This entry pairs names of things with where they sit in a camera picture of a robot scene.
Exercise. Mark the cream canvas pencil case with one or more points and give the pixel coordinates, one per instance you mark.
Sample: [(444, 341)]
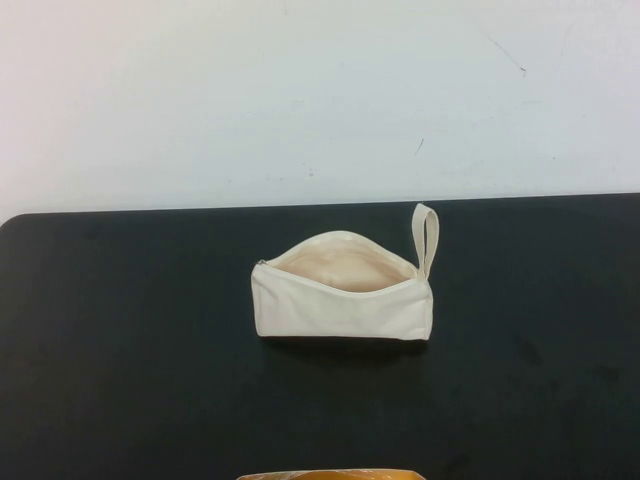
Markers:
[(340, 312)]

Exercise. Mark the yellow orange object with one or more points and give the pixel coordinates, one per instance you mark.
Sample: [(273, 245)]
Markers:
[(325, 475)]

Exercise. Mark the black table mat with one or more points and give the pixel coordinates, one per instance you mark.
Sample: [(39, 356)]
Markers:
[(125, 325)]

